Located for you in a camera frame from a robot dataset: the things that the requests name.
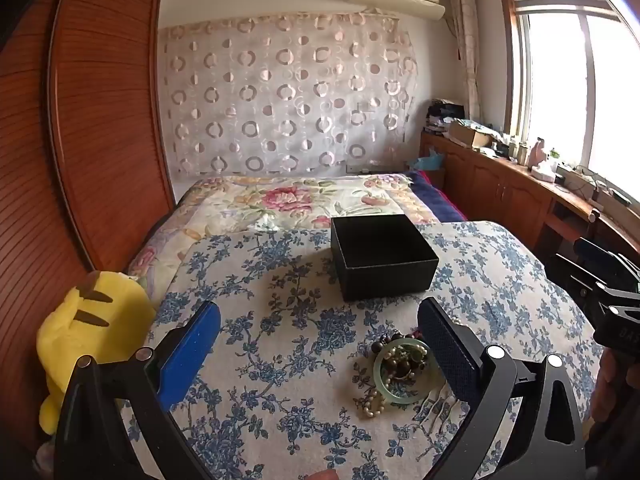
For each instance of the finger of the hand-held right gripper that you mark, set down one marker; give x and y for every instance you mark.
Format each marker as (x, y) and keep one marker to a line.
(607, 255)
(580, 272)

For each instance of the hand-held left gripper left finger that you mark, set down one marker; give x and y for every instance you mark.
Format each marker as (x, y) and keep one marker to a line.
(192, 350)

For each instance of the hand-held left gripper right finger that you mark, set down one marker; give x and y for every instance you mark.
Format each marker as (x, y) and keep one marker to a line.
(447, 350)

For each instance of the green jade bangle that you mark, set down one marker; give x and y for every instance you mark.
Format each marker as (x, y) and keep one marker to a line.
(380, 381)

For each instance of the black cardboard box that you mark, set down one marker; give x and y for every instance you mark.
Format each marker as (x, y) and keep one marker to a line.
(385, 260)

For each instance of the person's right hand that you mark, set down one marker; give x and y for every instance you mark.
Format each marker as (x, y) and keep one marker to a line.
(617, 385)

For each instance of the yellow plush toy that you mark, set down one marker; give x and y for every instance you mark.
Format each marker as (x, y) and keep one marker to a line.
(95, 325)

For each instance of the blue floral cloth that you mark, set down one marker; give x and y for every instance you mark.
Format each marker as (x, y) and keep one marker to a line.
(300, 360)

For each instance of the pink figurine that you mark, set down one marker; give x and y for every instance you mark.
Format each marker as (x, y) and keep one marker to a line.
(539, 152)

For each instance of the wooden cabinet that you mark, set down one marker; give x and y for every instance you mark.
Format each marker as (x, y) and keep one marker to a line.
(490, 185)

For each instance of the dark blue blanket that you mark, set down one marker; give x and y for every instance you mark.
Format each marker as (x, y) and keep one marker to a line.
(440, 202)

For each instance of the pink floral bedspread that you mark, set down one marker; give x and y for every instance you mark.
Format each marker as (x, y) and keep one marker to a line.
(280, 200)

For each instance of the open cardboard box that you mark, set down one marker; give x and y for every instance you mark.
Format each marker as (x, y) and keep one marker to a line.
(467, 135)

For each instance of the window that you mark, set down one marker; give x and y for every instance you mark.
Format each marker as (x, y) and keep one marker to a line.
(565, 75)

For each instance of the teal plastic bag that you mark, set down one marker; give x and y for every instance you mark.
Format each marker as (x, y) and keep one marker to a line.
(425, 162)

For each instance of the pile of clothes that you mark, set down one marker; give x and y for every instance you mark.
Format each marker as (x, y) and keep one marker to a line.
(442, 115)

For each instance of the beige window curtain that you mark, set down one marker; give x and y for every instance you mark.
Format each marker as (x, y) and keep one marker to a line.
(467, 50)

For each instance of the wooden slatted wardrobe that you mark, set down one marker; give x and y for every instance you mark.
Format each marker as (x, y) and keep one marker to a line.
(100, 110)

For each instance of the circle patterned sheer curtain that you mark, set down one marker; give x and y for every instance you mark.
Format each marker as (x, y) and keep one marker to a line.
(280, 95)

